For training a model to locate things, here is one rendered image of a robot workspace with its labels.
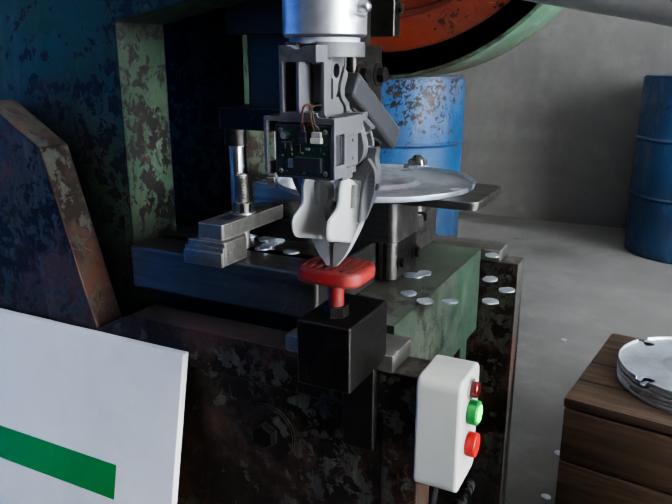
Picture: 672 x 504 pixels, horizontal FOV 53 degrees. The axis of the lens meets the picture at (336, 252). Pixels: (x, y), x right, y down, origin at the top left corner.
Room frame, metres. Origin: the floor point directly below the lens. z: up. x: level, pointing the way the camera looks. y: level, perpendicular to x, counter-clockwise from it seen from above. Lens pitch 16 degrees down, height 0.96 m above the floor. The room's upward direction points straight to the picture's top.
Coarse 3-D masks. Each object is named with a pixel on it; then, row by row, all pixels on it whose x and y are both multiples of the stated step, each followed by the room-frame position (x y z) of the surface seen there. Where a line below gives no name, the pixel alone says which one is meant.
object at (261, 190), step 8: (256, 184) 1.00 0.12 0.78; (264, 184) 0.99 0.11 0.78; (256, 192) 1.00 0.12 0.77; (264, 192) 0.99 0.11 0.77; (272, 192) 0.99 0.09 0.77; (280, 192) 0.98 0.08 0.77; (288, 192) 0.97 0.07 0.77; (256, 200) 1.00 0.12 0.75; (264, 200) 0.99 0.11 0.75; (272, 200) 0.99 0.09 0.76; (280, 200) 0.98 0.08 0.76; (288, 200) 0.97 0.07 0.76; (296, 200) 0.97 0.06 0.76; (288, 208) 0.97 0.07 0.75; (296, 208) 0.97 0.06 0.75
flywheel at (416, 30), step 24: (408, 0) 1.36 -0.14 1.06; (432, 0) 1.34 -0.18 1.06; (456, 0) 1.28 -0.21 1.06; (480, 0) 1.26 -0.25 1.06; (504, 0) 1.25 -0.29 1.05; (408, 24) 1.32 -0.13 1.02; (432, 24) 1.30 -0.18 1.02; (456, 24) 1.28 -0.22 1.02; (480, 24) 1.28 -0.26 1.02; (384, 48) 1.35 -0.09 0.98; (408, 48) 1.32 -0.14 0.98; (432, 48) 1.36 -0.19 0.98
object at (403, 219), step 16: (480, 192) 0.92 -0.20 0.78; (496, 192) 0.94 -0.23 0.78; (384, 208) 0.93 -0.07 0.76; (400, 208) 0.94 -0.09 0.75; (416, 208) 1.00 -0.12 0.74; (448, 208) 0.87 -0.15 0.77; (464, 208) 0.86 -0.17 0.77; (480, 208) 0.87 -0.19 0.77; (368, 224) 0.94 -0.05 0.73; (384, 224) 0.93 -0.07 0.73; (400, 224) 0.94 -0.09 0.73; (416, 224) 1.00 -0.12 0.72; (368, 240) 0.94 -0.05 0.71; (384, 240) 0.93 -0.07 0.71; (400, 240) 0.94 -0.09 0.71; (416, 240) 1.00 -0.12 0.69; (384, 256) 0.93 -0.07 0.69; (400, 256) 0.94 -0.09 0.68; (416, 256) 0.99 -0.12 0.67; (384, 272) 0.93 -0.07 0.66; (400, 272) 0.95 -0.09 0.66
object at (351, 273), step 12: (300, 264) 0.65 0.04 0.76; (312, 264) 0.65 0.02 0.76; (324, 264) 0.65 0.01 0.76; (348, 264) 0.65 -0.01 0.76; (360, 264) 0.65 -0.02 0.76; (372, 264) 0.65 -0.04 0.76; (300, 276) 0.64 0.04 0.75; (312, 276) 0.63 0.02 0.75; (324, 276) 0.62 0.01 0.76; (336, 276) 0.62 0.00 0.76; (348, 276) 0.62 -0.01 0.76; (360, 276) 0.62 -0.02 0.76; (372, 276) 0.65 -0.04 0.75; (336, 288) 0.64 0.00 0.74; (348, 288) 0.62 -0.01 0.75; (336, 300) 0.64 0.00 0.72
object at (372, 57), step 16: (368, 0) 1.07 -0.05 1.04; (368, 16) 1.07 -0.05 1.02; (368, 32) 1.07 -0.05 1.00; (256, 48) 1.00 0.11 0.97; (272, 48) 0.98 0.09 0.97; (368, 48) 0.99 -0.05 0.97; (256, 64) 1.00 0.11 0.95; (272, 64) 0.98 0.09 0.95; (352, 64) 0.96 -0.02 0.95; (368, 64) 1.00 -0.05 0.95; (256, 80) 1.00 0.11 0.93; (272, 80) 0.98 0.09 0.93; (368, 80) 0.96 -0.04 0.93; (384, 80) 1.01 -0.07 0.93; (256, 96) 1.00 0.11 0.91; (272, 96) 0.98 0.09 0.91
